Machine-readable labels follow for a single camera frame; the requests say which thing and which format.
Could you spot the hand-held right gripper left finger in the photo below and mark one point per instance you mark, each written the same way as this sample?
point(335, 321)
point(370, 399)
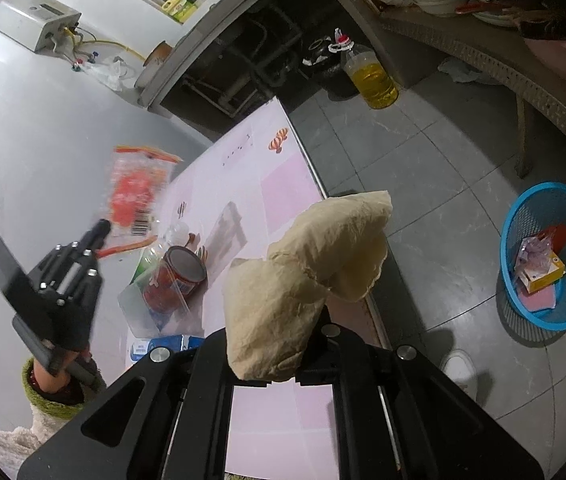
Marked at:
point(213, 360)

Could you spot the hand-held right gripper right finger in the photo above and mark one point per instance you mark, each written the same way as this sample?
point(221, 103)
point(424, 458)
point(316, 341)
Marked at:
point(343, 360)

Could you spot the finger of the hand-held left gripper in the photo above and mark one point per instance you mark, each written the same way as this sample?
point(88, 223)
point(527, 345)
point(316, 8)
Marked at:
point(80, 280)
point(100, 230)

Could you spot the blue white toothpaste box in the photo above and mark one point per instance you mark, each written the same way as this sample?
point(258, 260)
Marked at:
point(173, 344)

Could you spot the orange clear snack packet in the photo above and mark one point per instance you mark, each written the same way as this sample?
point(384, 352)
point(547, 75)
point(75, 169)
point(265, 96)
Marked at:
point(133, 190)

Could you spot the clear plastic container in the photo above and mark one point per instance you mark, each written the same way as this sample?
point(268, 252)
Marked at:
point(135, 310)

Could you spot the beige cloth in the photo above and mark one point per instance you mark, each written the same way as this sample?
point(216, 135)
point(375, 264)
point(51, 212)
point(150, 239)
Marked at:
point(283, 300)

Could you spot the red cartoon can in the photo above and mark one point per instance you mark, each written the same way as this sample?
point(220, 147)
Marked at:
point(183, 272)

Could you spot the clear plastic wrapper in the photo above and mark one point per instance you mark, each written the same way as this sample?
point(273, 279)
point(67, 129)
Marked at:
point(533, 252)

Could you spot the yellow cardboard box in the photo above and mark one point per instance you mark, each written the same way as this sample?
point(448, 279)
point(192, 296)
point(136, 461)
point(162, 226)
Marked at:
point(545, 276)

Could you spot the person's left forearm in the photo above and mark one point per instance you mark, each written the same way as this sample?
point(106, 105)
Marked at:
point(48, 395)

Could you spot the green plastic bottle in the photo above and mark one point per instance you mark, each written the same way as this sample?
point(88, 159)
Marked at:
point(144, 262)

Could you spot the person's white shoe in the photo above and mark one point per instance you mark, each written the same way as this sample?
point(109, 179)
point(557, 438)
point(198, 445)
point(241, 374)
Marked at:
point(460, 372)

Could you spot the grey concrete counter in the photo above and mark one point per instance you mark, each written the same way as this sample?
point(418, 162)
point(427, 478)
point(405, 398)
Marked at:
point(203, 25)

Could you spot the yellow green box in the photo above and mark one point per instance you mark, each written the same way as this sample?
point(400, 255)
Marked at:
point(180, 7)

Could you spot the cooking oil bottle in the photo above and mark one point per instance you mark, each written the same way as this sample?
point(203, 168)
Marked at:
point(370, 77)

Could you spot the white rag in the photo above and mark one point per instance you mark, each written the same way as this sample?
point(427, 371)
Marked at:
point(460, 70)

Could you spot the pink plastic basin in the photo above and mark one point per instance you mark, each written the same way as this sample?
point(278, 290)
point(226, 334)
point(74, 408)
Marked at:
point(563, 60)

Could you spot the stacked plates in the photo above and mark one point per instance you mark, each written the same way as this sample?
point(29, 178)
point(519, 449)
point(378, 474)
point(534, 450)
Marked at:
point(493, 10)

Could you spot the white wall water heater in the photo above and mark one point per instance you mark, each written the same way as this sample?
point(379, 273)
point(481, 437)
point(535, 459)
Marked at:
point(35, 20)

